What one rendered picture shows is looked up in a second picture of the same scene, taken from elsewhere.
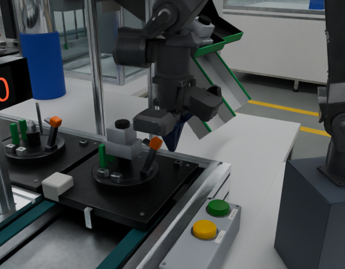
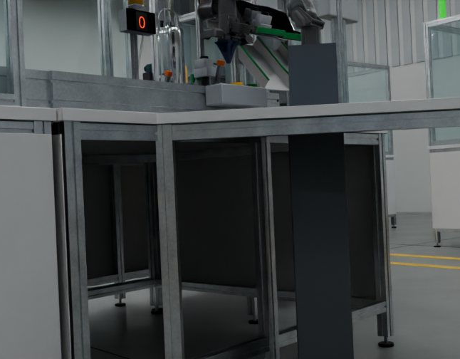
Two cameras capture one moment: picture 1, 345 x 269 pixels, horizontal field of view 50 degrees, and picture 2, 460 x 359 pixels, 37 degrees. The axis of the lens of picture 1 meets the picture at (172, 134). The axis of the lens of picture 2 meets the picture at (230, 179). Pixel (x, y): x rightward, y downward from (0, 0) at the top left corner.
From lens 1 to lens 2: 1.79 m
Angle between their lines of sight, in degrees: 29
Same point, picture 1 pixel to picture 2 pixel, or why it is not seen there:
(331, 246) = (295, 73)
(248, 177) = not seen: hidden behind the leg
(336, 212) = (292, 50)
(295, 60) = not seen: outside the picture
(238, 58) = (457, 213)
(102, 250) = not seen: hidden behind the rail
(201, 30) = (260, 17)
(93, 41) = (199, 40)
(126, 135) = (205, 60)
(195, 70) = (270, 58)
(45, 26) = (176, 80)
